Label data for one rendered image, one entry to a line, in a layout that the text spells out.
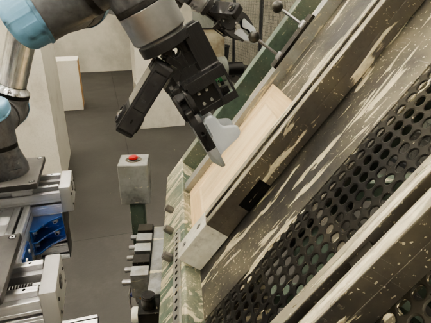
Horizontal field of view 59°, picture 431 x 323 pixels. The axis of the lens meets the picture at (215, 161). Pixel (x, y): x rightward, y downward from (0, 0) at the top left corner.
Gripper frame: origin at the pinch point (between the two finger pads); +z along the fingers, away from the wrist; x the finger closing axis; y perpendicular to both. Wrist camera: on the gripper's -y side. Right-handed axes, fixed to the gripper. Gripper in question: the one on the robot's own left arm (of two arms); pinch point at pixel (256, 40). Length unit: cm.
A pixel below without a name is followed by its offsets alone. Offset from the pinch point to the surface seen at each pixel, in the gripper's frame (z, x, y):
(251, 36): -2.7, 1.6, -3.6
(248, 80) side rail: 10.7, 6.6, 20.4
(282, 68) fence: 11.2, 4.7, -5.9
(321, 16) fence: 11.1, -13.7, -12.7
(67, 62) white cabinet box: -104, 5, 472
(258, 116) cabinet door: 11.7, 23.0, -8.1
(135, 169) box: -7, 60, 34
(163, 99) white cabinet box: 25, -13, 365
